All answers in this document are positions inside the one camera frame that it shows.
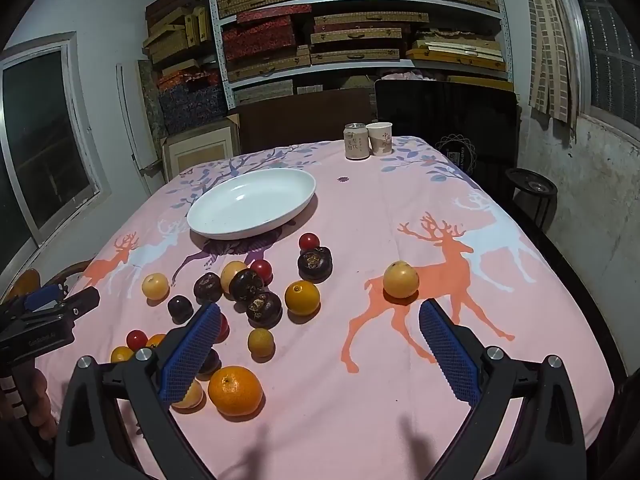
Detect small orange yellow tomato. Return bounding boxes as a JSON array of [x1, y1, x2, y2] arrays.
[[110, 346, 134, 363]]

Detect red cherry tomato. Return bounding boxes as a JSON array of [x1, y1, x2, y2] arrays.
[[126, 330, 149, 352], [298, 233, 320, 252], [250, 259, 273, 285]]

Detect small orange mandarin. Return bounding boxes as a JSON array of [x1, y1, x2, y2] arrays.
[[145, 334, 166, 349]]

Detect dark plum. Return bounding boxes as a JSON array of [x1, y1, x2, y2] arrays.
[[198, 349, 221, 377], [167, 295, 194, 324]]

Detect pale yellow fruit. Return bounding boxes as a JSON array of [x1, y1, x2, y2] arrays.
[[171, 379, 204, 411], [220, 260, 247, 295], [141, 273, 170, 302]]

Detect dark mangosteen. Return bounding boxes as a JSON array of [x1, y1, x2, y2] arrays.
[[245, 292, 283, 330], [297, 246, 333, 283], [193, 272, 224, 304], [229, 268, 265, 304]]

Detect large orange mandarin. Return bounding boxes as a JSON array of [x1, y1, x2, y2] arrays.
[[208, 366, 264, 418]]

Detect dark mangosteen front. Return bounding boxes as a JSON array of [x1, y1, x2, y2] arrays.
[[245, 292, 283, 330]]

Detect small yellow fruit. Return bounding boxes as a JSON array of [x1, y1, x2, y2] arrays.
[[247, 328, 276, 359]]

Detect orange round fruit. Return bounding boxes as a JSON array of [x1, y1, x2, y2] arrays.
[[284, 281, 320, 316]]

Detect yellow apple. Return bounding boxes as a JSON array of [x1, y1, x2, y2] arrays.
[[383, 260, 420, 299]]

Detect left hand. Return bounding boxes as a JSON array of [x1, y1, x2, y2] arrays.
[[28, 370, 58, 441]]

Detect wooden chair left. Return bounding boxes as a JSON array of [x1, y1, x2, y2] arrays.
[[2, 260, 91, 301]]

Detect left window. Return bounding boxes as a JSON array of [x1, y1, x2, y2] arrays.
[[1, 32, 108, 292]]

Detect window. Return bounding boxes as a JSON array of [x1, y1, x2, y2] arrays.
[[560, 0, 639, 142], [1, 32, 108, 292]]

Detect white oval plate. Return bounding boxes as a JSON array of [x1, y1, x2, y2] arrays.
[[186, 168, 317, 240]]

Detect framed beige panel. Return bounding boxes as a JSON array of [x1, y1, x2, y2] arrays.
[[163, 118, 240, 181]]

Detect pink deer tablecloth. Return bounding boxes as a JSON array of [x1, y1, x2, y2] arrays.
[[39, 136, 614, 479]]

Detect black round stool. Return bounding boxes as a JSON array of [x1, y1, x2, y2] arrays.
[[506, 168, 558, 233]]

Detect brown chair back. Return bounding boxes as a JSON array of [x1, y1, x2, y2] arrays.
[[238, 89, 373, 153]]

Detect beige drink can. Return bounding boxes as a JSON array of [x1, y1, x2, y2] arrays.
[[343, 122, 370, 160]]

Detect dark chair right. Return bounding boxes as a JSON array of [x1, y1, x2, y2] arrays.
[[375, 79, 520, 198]]

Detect white metal shelf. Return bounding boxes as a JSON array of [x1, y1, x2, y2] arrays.
[[209, 0, 512, 107]]

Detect white paper cup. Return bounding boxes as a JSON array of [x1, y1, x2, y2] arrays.
[[366, 122, 393, 156]]

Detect checked beige curtain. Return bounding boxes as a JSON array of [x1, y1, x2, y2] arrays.
[[527, 0, 578, 131]]

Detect right window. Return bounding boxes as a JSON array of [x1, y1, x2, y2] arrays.
[[560, 0, 639, 142]]

